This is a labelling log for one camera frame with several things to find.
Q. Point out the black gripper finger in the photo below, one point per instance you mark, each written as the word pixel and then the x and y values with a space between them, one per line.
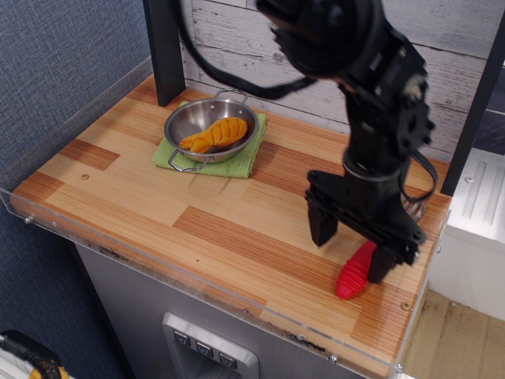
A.
pixel 322 221
pixel 383 261

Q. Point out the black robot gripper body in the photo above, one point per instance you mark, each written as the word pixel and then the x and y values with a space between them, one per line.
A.
pixel 370 204

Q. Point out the red handled metal fork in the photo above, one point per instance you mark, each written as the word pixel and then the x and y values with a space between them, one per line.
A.
pixel 354 275

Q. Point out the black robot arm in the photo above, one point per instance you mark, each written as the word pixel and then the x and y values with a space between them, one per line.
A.
pixel 384 80

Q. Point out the white ribbed side box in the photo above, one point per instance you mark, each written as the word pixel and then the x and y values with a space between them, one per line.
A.
pixel 468 265

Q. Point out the green folded cloth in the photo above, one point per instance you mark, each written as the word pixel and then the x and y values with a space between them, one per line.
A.
pixel 234 160

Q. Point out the orange plush fish toy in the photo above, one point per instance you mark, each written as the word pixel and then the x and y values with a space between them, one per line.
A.
pixel 222 132

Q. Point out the silver dispenser button panel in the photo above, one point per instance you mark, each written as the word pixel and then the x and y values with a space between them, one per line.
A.
pixel 209 349

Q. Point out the grey toy fridge cabinet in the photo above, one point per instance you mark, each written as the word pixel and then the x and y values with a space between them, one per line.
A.
pixel 136 304

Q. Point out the clear acrylic table guard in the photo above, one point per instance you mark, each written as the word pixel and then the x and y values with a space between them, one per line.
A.
pixel 83 169

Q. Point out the steel pan with handles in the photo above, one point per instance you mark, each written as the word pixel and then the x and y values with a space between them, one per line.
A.
pixel 208 132

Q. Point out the black right frame post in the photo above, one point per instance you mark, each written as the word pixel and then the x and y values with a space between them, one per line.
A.
pixel 482 96

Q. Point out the black frame post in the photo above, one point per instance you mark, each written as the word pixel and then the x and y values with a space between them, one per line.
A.
pixel 482 96
pixel 165 50

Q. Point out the black left frame post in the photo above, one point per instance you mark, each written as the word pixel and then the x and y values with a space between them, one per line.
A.
pixel 165 50

